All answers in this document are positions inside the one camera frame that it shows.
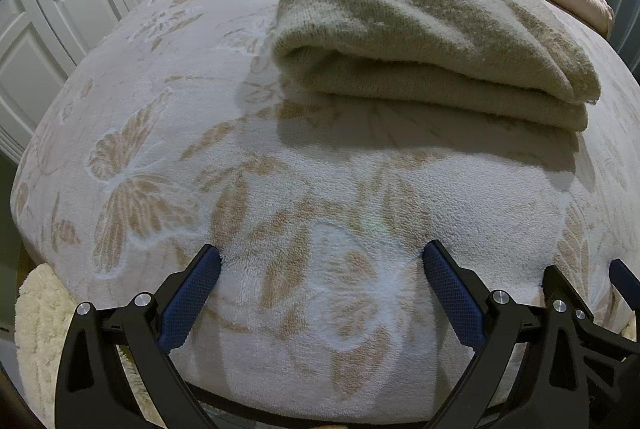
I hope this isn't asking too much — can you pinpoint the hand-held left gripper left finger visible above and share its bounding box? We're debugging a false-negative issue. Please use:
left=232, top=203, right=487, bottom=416
left=55, top=243, right=223, bottom=429

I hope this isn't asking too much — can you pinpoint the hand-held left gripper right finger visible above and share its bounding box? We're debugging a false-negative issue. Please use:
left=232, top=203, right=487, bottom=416
left=422, top=238, right=594, bottom=429

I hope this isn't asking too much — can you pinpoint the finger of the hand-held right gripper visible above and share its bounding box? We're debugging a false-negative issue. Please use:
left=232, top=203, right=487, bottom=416
left=607, top=258, right=640, bottom=297
left=541, top=263, right=640, bottom=392

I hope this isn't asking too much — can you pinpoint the white butterfly print blanket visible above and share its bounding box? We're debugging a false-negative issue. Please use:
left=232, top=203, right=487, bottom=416
left=10, top=0, right=640, bottom=425

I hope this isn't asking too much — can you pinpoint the white fluffy rug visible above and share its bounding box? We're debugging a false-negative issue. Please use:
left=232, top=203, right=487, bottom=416
left=14, top=263, right=168, bottom=429

